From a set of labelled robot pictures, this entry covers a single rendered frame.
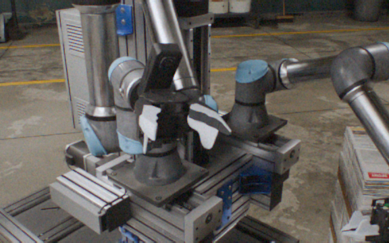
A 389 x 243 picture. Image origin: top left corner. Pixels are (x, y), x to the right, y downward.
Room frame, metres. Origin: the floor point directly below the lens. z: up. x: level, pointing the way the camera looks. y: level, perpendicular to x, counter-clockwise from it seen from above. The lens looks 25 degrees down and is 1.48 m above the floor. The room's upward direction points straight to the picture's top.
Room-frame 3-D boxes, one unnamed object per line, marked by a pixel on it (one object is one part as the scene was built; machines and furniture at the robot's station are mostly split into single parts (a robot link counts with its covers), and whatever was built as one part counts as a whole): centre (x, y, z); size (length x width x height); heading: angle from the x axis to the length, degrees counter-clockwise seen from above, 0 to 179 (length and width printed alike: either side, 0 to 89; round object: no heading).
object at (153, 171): (1.08, 0.11, 0.87); 0.15 x 0.15 x 0.10
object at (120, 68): (0.78, 0.13, 1.21); 0.11 x 0.08 x 0.09; 24
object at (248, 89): (1.46, -0.21, 0.98); 0.13 x 0.12 x 0.14; 121
